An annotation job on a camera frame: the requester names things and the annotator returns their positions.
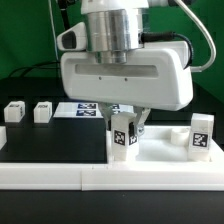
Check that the white marker sheet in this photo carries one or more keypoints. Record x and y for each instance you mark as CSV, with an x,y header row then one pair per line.
x,y
77,110

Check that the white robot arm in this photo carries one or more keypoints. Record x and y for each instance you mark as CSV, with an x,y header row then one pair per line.
x,y
111,58

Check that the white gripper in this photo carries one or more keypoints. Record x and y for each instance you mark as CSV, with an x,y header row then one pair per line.
x,y
155,77

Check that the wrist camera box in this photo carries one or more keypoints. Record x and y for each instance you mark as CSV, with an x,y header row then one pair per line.
x,y
73,39

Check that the white square table top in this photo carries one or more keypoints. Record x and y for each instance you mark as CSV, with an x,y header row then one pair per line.
x,y
166,144

